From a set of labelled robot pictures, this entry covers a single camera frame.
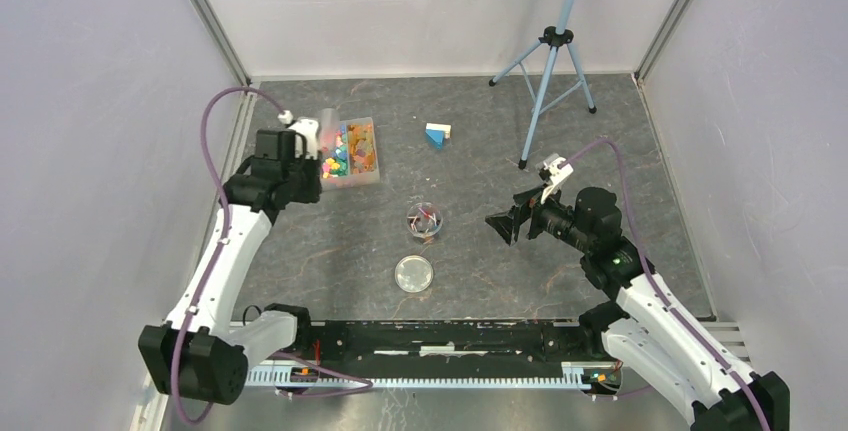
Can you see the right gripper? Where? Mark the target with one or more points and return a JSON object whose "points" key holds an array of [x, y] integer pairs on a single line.
{"points": [[508, 223]]}

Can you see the clear round dish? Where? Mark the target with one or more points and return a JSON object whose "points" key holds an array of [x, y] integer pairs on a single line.
{"points": [[424, 221]]}

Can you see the clear plastic scoop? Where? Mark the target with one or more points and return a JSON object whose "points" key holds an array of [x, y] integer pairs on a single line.
{"points": [[329, 126]]}

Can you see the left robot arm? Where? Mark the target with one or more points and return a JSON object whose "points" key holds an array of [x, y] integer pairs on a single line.
{"points": [[194, 353]]}

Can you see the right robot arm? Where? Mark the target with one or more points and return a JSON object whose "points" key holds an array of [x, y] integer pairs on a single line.
{"points": [[643, 325]]}

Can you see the blue white block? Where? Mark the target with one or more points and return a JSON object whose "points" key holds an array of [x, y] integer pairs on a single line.
{"points": [[438, 134]]}

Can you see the round clear lid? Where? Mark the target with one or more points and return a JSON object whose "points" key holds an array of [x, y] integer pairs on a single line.
{"points": [[413, 274]]}

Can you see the blue tripod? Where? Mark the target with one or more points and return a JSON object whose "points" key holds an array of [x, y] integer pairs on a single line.
{"points": [[555, 37]]}

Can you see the clear compartment candy box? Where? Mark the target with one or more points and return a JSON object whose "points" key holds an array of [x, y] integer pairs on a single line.
{"points": [[351, 160]]}

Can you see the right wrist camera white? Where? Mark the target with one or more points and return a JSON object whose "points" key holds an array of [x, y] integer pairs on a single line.
{"points": [[554, 170]]}

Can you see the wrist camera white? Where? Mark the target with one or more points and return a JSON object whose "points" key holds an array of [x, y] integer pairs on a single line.
{"points": [[554, 170], [307, 133]]}

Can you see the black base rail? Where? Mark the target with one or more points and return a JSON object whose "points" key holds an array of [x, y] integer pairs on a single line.
{"points": [[358, 356]]}

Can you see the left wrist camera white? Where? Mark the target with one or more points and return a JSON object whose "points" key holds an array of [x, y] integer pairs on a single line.
{"points": [[307, 133]]}

